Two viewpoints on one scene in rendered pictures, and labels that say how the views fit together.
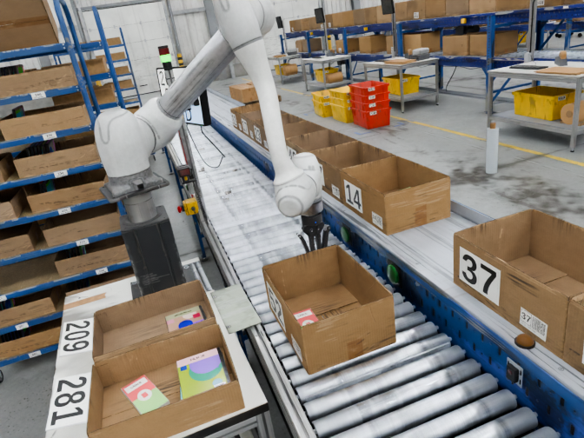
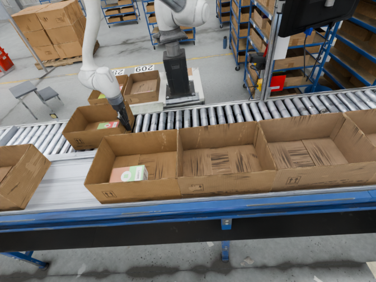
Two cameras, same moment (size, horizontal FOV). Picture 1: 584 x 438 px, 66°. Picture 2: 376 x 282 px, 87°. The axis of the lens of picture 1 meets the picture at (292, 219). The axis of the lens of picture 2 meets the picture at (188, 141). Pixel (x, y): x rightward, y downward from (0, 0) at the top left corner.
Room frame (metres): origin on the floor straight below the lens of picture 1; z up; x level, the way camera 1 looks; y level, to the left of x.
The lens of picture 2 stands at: (2.24, -0.91, 1.70)
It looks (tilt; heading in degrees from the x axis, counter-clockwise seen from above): 46 degrees down; 113
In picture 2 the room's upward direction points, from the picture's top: 10 degrees counter-clockwise
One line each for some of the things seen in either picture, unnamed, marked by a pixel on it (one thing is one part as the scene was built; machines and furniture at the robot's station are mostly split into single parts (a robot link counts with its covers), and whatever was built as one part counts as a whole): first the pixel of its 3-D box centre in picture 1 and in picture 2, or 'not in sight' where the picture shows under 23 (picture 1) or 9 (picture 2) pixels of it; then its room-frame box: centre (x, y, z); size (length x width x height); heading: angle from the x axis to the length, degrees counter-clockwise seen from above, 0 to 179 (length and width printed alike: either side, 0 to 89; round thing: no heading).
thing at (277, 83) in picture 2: not in sight; (273, 84); (2.41, 0.53, 0.85); 0.16 x 0.01 x 0.13; 16
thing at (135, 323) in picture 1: (155, 326); (143, 86); (1.31, 0.52, 0.80); 0.38 x 0.28 x 0.10; 108
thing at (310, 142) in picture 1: (321, 153); (308, 150); (2.53, -0.22, 0.97); 0.39 x 0.29 x 0.17; 16
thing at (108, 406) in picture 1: (165, 384); (111, 90); (1.01, 0.42, 0.80); 0.38 x 0.28 x 0.10; 106
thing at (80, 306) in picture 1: (144, 341); (149, 89); (1.33, 0.58, 0.74); 1.00 x 0.58 x 0.03; 18
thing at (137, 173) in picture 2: not in sight; (129, 179); (1.73, -0.50, 0.92); 0.16 x 0.11 x 0.07; 18
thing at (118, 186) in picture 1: (132, 178); (167, 32); (1.63, 0.56, 1.24); 0.22 x 0.18 x 0.06; 29
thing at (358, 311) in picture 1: (324, 301); (101, 125); (1.24, -0.06, 0.83); 0.39 x 0.29 x 0.17; 16
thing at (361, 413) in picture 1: (399, 397); (60, 144); (0.91, -0.21, 0.72); 0.52 x 0.05 x 0.05; 106
